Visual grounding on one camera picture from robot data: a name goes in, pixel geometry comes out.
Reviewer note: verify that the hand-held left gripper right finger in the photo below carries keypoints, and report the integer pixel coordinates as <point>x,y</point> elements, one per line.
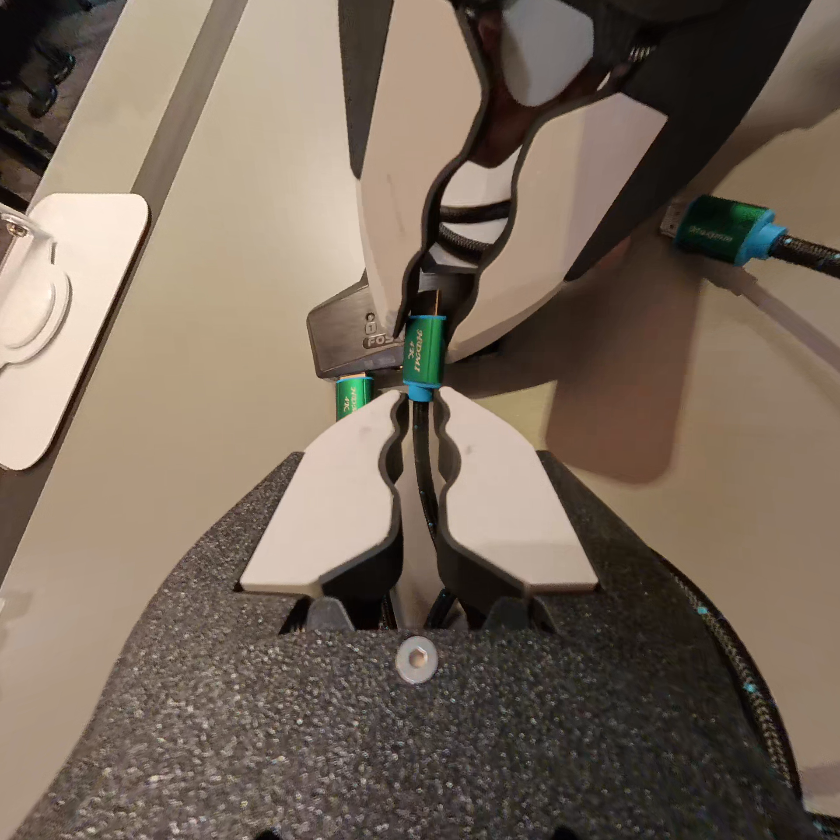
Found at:
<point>518,512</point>

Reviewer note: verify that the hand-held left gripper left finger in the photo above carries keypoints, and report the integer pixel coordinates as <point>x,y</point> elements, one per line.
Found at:
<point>321,512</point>

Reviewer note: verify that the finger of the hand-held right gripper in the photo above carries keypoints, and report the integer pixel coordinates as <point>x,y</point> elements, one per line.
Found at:
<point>394,197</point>
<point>571,197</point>

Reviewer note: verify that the black port switch box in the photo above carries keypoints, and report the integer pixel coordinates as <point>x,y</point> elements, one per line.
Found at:
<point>341,328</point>

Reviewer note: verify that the person's right hand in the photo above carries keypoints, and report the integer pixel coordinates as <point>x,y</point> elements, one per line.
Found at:
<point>502,131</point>

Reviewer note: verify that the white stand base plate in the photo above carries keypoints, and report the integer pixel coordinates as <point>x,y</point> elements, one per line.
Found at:
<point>98,295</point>

